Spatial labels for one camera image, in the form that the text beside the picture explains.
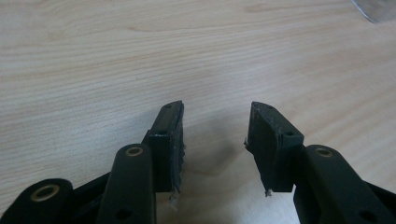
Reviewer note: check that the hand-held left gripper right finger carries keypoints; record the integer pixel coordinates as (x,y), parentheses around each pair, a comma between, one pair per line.
(271,149)

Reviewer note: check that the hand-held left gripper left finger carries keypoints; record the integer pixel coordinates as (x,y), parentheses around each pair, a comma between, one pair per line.
(165,146)

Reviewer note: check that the clear glass object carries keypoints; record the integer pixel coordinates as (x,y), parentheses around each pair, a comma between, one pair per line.
(375,9)

